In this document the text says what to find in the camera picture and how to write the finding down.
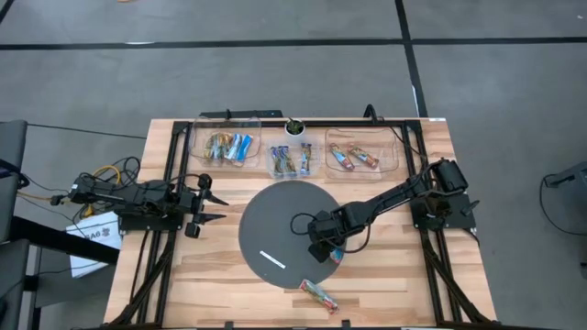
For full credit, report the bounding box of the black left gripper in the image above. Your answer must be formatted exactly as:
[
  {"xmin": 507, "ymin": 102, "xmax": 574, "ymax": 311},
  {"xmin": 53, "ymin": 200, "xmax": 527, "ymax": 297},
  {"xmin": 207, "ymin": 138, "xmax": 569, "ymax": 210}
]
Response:
[{"xmin": 176, "ymin": 173, "xmax": 229, "ymax": 238}]

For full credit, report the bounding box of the blue white oatmeal raisin bar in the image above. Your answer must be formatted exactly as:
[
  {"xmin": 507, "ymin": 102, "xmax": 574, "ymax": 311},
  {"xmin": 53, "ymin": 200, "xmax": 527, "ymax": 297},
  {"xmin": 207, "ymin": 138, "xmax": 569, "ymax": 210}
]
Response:
[{"xmin": 300, "ymin": 142, "xmax": 314, "ymax": 175}]

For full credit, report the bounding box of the dark blue granola bar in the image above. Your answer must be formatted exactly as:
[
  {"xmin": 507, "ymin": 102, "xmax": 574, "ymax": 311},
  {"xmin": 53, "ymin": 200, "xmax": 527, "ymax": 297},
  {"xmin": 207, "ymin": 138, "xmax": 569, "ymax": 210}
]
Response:
[
  {"xmin": 280, "ymin": 146, "xmax": 297, "ymax": 175},
  {"xmin": 270, "ymin": 146, "xmax": 285, "ymax": 176}
]

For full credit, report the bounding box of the green red granola bar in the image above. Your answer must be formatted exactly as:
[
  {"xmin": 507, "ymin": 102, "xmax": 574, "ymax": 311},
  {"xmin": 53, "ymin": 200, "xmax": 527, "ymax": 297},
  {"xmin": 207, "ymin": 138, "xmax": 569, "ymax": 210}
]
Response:
[
  {"xmin": 298, "ymin": 278, "xmax": 341, "ymax": 316},
  {"xmin": 347, "ymin": 145, "xmax": 382, "ymax": 171}
]

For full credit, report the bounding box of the large clear plastic bin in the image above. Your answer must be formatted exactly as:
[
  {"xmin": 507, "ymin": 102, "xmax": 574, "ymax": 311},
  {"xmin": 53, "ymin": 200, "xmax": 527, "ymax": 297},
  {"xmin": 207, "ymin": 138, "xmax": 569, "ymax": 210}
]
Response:
[
  {"xmin": 324, "ymin": 126, "xmax": 400, "ymax": 182},
  {"xmin": 189, "ymin": 115, "xmax": 263, "ymax": 169}
]

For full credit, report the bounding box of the round gray woven placemat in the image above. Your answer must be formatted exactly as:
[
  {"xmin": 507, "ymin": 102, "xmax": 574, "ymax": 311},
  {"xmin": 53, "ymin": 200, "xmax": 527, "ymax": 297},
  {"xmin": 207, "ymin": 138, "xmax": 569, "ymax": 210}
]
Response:
[{"xmin": 238, "ymin": 179, "xmax": 344, "ymax": 291}]

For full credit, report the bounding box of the small clear plastic bin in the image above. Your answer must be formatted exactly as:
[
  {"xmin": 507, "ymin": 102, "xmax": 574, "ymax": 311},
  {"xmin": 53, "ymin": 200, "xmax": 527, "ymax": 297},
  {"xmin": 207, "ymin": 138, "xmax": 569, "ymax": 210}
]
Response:
[{"xmin": 265, "ymin": 136, "xmax": 322, "ymax": 181}]

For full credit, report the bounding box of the white label strip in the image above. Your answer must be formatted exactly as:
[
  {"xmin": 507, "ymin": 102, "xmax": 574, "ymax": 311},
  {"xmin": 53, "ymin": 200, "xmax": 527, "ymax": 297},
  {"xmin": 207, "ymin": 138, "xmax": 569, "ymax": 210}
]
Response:
[{"xmin": 259, "ymin": 249, "xmax": 287, "ymax": 270}]

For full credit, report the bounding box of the black power strip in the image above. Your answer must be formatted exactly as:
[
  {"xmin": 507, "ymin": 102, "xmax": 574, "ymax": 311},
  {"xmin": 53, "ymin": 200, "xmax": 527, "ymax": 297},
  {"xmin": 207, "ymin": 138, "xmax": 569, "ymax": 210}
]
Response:
[{"xmin": 200, "ymin": 109, "xmax": 284, "ymax": 119}]

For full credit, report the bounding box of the small white potted plant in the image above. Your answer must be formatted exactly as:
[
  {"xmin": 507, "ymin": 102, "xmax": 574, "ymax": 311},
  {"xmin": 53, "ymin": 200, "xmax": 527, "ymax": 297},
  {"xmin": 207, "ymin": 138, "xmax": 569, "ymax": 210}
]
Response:
[{"xmin": 284, "ymin": 116, "xmax": 306, "ymax": 138}]

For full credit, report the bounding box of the black diagonal beam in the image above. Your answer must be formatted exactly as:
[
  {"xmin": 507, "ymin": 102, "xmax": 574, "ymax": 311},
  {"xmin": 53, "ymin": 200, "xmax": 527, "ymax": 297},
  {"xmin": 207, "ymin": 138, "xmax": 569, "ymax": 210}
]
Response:
[{"xmin": 8, "ymin": 214, "xmax": 121, "ymax": 267}]

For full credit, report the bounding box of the dark gray chair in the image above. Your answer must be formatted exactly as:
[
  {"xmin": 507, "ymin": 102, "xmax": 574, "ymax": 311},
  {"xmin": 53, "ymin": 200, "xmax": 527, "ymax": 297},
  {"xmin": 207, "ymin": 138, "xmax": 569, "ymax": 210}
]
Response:
[{"xmin": 0, "ymin": 119, "xmax": 28, "ymax": 244}]

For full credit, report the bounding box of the gray metal stand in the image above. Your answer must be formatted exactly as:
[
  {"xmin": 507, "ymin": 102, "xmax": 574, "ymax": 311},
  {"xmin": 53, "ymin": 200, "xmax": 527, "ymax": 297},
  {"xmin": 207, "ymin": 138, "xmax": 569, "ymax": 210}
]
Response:
[{"xmin": 544, "ymin": 159, "xmax": 587, "ymax": 189}]

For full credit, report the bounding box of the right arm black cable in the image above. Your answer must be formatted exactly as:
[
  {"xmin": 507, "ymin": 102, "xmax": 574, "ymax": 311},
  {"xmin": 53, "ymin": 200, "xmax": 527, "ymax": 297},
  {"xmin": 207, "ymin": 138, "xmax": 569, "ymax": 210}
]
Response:
[{"xmin": 288, "ymin": 210, "xmax": 374, "ymax": 257}]

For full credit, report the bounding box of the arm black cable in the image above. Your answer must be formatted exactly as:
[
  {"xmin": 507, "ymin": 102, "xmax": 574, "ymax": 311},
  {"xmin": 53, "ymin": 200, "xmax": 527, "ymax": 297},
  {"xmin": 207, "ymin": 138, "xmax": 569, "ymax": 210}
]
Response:
[
  {"xmin": 288, "ymin": 210, "xmax": 374, "ymax": 257},
  {"xmin": 167, "ymin": 171, "xmax": 205, "ymax": 185}
]

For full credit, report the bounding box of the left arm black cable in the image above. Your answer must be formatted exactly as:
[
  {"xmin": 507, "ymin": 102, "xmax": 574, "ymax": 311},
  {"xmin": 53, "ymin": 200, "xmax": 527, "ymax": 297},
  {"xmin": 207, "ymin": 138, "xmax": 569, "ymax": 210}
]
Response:
[{"xmin": 167, "ymin": 171, "xmax": 205, "ymax": 185}]

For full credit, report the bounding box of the black aluminium table frame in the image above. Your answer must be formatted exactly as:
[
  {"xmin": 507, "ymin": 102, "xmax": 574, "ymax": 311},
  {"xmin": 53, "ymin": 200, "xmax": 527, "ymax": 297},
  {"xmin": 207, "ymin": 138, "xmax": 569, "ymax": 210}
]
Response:
[{"xmin": 105, "ymin": 117, "xmax": 495, "ymax": 330}]

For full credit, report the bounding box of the yellow floor cable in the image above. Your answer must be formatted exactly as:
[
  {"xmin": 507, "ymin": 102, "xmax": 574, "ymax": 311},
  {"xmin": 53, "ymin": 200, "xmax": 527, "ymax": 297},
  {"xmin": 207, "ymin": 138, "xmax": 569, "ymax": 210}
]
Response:
[{"xmin": 84, "ymin": 164, "xmax": 122, "ymax": 217}]

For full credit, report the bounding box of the black table power cable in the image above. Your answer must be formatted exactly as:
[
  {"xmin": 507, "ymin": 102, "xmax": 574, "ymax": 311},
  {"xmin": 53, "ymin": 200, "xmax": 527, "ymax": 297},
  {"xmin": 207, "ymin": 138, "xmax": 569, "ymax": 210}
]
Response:
[{"xmin": 363, "ymin": 103, "xmax": 444, "ymax": 169}]

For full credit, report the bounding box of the long black floor cable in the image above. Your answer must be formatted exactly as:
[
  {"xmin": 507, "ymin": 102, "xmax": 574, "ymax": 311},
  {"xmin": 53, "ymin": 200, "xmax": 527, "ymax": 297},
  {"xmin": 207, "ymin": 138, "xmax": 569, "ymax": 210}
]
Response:
[{"xmin": 26, "ymin": 121, "xmax": 149, "ymax": 140}]

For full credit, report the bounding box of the black floor cable bundle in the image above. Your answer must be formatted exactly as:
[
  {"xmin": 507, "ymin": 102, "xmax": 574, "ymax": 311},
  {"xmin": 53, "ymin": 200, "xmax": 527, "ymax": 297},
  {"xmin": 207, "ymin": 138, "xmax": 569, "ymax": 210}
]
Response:
[{"xmin": 17, "ymin": 155, "xmax": 143, "ymax": 221}]

